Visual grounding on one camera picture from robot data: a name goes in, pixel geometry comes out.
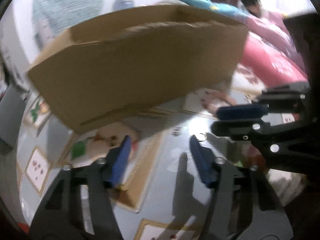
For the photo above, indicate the pink floral blanket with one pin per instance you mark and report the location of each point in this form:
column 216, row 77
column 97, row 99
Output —
column 270, row 51

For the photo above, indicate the brown cardboard box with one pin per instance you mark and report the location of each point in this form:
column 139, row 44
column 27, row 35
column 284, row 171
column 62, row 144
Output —
column 125, row 62

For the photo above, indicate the teal patterned pillow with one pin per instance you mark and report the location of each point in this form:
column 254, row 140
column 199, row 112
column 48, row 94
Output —
column 219, row 8

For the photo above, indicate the grey storage bin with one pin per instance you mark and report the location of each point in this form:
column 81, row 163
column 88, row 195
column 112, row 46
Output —
column 11, row 110

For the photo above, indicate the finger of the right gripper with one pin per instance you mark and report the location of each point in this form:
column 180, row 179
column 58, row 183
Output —
column 243, row 129
column 239, row 112

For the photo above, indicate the teal patterned curtain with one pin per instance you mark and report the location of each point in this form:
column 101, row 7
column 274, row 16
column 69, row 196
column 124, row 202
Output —
column 62, row 14

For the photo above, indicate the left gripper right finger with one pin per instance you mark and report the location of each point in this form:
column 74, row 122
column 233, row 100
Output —
column 205, row 161

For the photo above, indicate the blue water jug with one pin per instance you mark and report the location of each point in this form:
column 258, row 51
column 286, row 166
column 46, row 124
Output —
column 123, row 4

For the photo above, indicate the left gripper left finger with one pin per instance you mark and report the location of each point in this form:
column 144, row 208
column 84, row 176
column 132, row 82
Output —
column 116, row 162

